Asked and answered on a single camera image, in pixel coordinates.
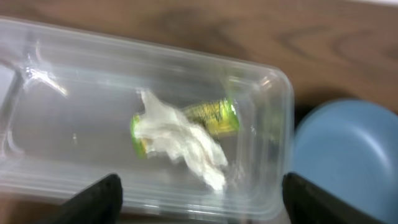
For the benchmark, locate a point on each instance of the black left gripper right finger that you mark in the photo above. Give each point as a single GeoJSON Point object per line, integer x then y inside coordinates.
{"type": "Point", "coordinates": [306, 203]}

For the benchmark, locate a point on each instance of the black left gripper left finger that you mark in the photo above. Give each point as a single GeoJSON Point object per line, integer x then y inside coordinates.
{"type": "Point", "coordinates": [99, 203]}

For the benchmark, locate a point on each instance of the white tissue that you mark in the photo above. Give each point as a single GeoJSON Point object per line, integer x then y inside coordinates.
{"type": "Point", "coordinates": [163, 129]}

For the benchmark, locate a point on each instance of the yellow green snack wrapper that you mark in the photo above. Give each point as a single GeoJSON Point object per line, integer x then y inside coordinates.
{"type": "Point", "coordinates": [217, 117]}

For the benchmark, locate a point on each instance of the dark blue plate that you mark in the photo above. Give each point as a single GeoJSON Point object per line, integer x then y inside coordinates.
{"type": "Point", "coordinates": [349, 149]}

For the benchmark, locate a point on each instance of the clear plastic bin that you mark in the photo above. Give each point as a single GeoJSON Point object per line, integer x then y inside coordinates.
{"type": "Point", "coordinates": [67, 99]}

